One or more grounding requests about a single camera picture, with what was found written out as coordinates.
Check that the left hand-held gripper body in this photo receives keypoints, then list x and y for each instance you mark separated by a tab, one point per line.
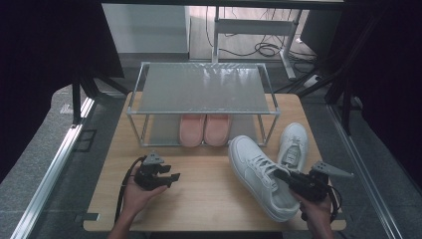
147	177

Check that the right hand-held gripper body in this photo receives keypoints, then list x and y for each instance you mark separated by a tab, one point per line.
310	187

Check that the white sneaker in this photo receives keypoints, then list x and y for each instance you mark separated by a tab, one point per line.
255	172
293	142

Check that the pink slipper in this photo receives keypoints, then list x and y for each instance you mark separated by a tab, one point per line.
217	132
192	132

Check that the metal two-tier shoe rack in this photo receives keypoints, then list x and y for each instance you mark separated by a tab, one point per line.
202	88

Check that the person's left hand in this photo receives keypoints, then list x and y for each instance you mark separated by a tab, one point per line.
139	199

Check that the person's right hand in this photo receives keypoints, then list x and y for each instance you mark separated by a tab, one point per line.
315	210

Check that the black floor plate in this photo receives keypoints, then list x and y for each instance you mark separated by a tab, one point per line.
85	140

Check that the black metal stand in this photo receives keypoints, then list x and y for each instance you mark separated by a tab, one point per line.
77	99
346	109

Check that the white power strip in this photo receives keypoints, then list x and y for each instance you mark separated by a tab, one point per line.
312	80

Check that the dark curtain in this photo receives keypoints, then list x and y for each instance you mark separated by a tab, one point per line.
40	66
391	83

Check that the white cabinet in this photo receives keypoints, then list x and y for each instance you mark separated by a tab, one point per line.
146	28

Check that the black box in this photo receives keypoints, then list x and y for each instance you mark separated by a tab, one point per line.
320	31

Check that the aluminium rail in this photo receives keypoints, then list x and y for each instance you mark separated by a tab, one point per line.
49	179
365	172

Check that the white desk frame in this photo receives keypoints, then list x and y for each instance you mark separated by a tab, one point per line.
252	27

